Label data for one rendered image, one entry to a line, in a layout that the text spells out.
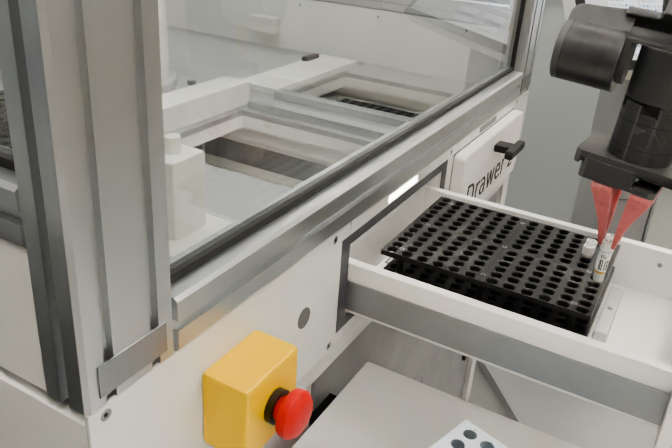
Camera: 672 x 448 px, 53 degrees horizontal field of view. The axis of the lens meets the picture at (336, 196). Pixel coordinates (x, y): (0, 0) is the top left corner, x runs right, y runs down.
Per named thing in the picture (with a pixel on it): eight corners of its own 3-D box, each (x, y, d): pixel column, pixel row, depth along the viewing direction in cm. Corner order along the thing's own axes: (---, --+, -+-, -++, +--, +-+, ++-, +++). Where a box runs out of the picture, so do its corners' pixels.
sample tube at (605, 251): (602, 284, 70) (613, 245, 68) (590, 280, 70) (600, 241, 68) (604, 279, 71) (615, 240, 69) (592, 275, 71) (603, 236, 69)
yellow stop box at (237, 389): (302, 416, 58) (306, 347, 55) (252, 470, 52) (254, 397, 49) (254, 393, 60) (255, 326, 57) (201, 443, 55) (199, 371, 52)
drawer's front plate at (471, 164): (513, 169, 121) (524, 110, 117) (455, 229, 98) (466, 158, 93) (503, 167, 122) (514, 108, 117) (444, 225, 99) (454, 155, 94)
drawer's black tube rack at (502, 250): (608, 292, 81) (620, 244, 78) (576, 370, 67) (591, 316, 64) (435, 239, 90) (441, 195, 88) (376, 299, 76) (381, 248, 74)
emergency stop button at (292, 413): (316, 423, 55) (319, 384, 54) (289, 454, 52) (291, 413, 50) (285, 408, 57) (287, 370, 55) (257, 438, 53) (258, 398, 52)
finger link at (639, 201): (575, 218, 73) (601, 138, 69) (643, 243, 70) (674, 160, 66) (555, 241, 68) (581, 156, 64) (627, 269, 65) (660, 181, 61)
